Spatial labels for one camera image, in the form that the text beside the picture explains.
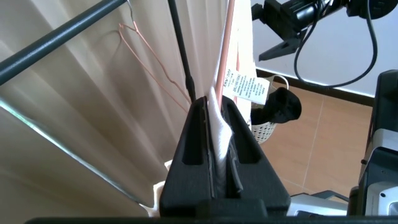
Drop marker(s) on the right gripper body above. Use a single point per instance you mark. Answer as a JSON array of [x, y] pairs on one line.
[[295, 15]]

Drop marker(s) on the white laundry basket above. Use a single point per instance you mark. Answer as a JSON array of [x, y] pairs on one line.
[[264, 130]]

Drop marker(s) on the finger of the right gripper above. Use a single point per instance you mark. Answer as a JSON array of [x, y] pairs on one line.
[[259, 12], [283, 48]]

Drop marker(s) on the pink clothes hanger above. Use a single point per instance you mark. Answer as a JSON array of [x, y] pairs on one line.
[[224, 46], [149, 68]]

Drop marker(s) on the black clothes rack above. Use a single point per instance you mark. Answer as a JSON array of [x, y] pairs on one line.
[[46, 42]]

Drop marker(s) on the black garment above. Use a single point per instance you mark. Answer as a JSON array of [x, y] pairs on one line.
[[280, 107]]

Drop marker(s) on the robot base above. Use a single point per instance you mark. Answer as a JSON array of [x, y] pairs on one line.
[[382, 174]]

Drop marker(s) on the white printed t-shirt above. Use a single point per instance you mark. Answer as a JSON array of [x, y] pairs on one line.
[[219, 137]]

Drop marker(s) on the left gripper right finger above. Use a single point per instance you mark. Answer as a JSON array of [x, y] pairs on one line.
[[258, 186]]

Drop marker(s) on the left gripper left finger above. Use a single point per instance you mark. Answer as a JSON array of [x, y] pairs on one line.
[[186, 180]]

